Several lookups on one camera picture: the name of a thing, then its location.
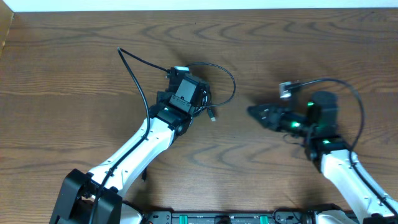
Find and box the left camera cable black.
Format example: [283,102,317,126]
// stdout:
[88,47,171,224]

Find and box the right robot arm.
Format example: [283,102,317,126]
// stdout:
[248,91,397,223]

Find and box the camera cable black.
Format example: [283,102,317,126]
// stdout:
[88,47,171,224]
[290,78,398,215]

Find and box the right camera cable black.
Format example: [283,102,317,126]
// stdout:
[290,78,398,215]

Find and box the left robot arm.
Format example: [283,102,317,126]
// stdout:
[50,67,210,223]

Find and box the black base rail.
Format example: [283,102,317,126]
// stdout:
[124,202,358,224]

